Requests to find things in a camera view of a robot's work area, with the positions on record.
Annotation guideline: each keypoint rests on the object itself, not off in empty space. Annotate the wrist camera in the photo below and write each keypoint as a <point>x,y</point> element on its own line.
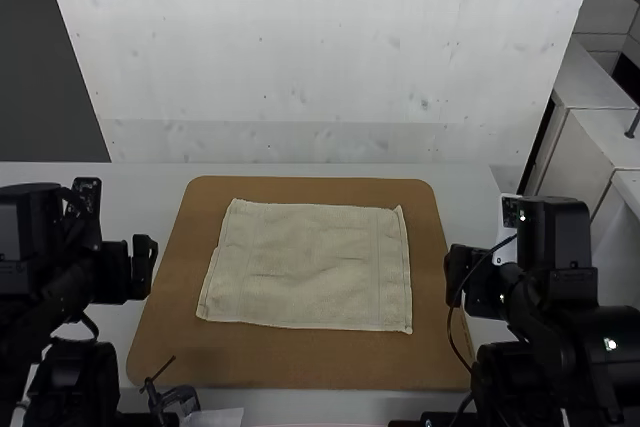
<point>87,194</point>
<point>510,212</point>

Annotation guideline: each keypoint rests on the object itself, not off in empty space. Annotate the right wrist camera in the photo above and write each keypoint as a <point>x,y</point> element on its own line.
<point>510,212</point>

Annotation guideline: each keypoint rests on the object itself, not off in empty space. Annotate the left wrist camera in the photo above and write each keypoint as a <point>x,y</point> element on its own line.
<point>87,194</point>

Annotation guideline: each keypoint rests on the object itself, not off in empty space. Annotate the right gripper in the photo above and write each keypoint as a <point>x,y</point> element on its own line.
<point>477,282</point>

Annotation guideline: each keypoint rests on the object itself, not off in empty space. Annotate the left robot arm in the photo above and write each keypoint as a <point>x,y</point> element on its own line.
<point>30,227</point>

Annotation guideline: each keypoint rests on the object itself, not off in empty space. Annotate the white cabinet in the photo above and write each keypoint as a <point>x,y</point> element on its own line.
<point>590,97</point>

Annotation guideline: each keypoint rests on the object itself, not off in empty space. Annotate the pale towel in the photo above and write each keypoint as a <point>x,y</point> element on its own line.
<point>310,267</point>

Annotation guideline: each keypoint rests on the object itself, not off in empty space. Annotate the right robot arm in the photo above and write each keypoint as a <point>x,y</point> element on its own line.
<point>550,237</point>

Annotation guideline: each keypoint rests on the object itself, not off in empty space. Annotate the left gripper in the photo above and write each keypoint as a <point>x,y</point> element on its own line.
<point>120,272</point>

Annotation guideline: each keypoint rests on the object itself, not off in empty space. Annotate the cork mat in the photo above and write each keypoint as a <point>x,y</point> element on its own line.
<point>170,297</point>

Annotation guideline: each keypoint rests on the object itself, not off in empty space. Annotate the black clamp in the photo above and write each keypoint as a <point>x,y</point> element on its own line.
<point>165,399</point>

